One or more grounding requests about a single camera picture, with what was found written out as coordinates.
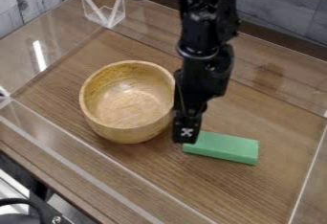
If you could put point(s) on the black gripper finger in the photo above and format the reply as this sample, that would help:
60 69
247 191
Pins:
185 125

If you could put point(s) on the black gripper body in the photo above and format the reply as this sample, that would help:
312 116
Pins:
201 80

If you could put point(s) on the green rectangular block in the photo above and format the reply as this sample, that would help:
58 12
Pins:
226 147

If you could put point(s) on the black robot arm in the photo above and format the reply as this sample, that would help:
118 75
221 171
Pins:
209 24

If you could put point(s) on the wooden bowl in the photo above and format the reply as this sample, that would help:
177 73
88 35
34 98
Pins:
125 101

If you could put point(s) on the clear acrylic tray walls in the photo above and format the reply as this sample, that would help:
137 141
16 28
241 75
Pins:
150 183

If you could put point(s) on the clear acrylic corner bracket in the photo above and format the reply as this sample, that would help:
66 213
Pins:
105 16

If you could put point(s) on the black metal table bracket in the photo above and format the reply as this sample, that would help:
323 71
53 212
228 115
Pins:
57 211

